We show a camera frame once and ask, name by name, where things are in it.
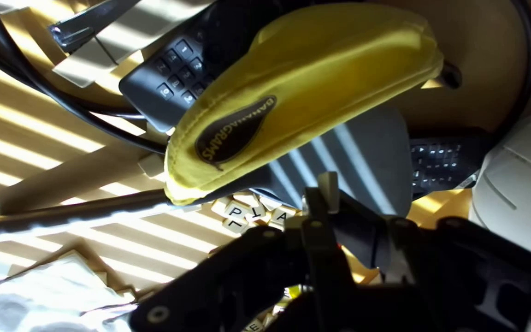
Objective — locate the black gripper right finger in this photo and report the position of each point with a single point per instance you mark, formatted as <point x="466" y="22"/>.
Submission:
<point x="376" y="240"/>

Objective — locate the letter tile P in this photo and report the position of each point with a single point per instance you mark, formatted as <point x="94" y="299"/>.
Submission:
<point x="237" y="210"/>

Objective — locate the metal tongs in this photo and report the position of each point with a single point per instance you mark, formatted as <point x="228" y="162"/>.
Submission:
<point x="84" y="26"/>

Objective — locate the white napkin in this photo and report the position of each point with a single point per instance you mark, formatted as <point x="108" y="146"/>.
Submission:
<point x="71" y="290"/>

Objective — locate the yellow banana purse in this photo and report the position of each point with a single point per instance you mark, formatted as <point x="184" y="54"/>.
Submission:
<point x="304" y="74"/>

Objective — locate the white plastic bowl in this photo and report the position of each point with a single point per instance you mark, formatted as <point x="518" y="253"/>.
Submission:
<point x="503" y="194"/>

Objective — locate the black remote control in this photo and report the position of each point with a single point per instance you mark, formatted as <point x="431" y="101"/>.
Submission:
<point x="173" y="79"/>

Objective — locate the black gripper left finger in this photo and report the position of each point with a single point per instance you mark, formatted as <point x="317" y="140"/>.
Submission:
<point x="330" y="271"/>

